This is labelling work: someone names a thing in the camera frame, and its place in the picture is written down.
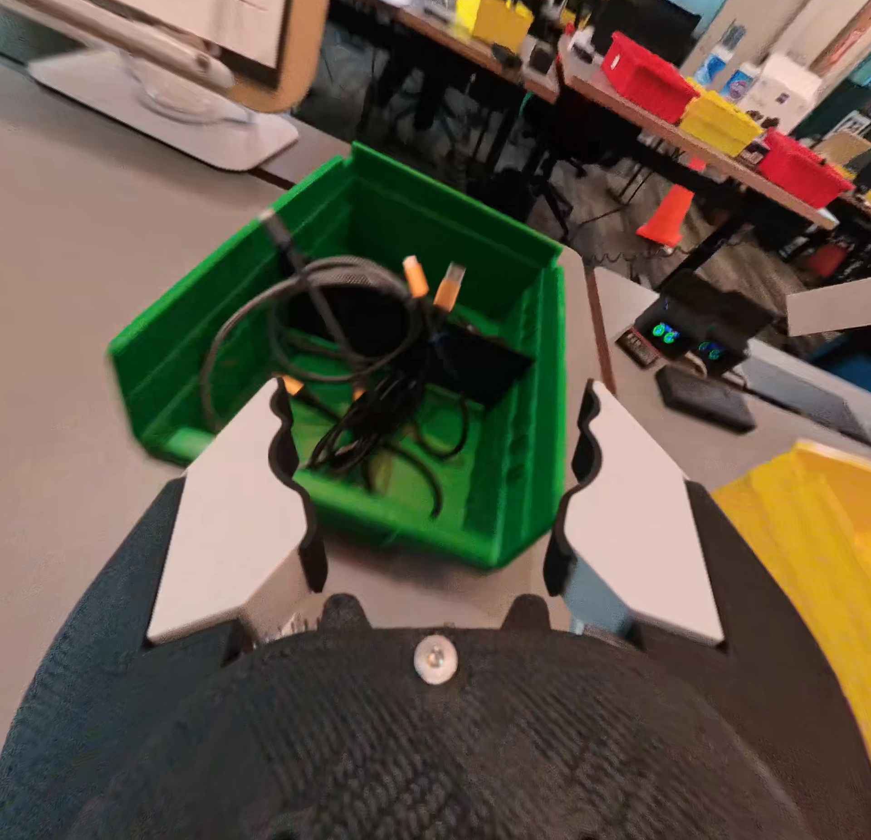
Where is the black computer monitor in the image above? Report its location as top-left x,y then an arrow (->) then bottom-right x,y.
592,0 -> 702,58

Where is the black cable yellow tie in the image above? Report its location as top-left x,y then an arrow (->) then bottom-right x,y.
279,375 -> 446,520

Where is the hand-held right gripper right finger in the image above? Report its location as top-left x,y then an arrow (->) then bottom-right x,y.
542,379 -> 725,650

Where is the long wooden table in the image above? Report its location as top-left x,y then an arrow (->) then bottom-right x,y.
395,0 -> 841,232

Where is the white cardboard box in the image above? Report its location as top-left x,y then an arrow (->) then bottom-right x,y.
755,54 -> 820,130

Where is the black divider plate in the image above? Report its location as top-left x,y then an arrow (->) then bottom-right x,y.
435,323 -> 534,407

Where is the red plastic bin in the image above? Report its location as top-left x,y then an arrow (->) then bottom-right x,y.
602,32 -> 698,124
757,129 -> 854,209

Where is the grey desk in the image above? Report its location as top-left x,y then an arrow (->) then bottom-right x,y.
0,58 -> 616,739

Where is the green plastic bin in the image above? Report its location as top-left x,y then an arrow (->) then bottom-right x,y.
108,141 -> 568,570

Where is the black flat pad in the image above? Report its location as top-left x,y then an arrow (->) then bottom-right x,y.
657,366 -> 757,434

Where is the large yellow plastic bin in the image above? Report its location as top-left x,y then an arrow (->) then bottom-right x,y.
710,438 -> 871,742

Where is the black device green display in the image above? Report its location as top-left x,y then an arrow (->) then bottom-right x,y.
634,306 -> 692,364
694,336 -> 740,376

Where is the blue label wipes canister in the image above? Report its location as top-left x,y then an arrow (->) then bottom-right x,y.
721,65 -> 759,103
694,27 -> 746,86

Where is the wooden document stand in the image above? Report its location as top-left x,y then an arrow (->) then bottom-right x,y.
0,0 -> 335,173

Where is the orange traffic cone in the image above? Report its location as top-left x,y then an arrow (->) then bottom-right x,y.
636,186 -> 695,248

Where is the grey USB hub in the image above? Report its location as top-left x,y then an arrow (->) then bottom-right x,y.
199,209 -> 426,440

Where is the printed instruction sheet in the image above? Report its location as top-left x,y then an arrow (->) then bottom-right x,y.
27,0 -> 296,69

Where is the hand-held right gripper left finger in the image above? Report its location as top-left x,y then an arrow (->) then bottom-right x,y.
146,376 -> 329,646

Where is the grey side table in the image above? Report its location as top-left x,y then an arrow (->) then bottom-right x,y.
588,265 -> 871,494

